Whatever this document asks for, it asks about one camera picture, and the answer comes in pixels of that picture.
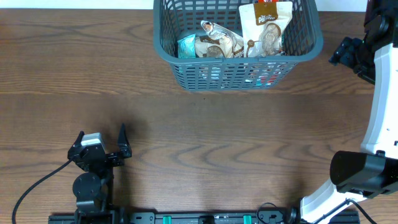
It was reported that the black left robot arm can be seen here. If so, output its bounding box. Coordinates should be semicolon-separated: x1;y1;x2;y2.
67;125;132;223

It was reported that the red yellow spaghetti packet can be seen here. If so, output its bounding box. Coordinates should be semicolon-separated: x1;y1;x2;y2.
257;0;279;3

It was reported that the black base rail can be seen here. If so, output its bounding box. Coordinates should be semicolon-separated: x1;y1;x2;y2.
48;210;360;224

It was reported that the teal white small packet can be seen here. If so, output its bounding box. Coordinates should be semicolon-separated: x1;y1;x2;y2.
177;34;196;58

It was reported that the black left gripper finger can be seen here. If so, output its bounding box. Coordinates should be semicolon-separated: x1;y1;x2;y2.
117;123;132;158
72;131;85;152

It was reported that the black camera cable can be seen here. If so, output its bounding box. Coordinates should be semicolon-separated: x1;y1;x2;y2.
11;158;75;224

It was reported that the beige brown snack bag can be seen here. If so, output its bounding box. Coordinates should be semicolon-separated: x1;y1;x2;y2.
195;35;233;58
201;21;244;58

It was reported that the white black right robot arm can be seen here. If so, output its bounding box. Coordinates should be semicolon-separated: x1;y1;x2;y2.
285;0;397;223

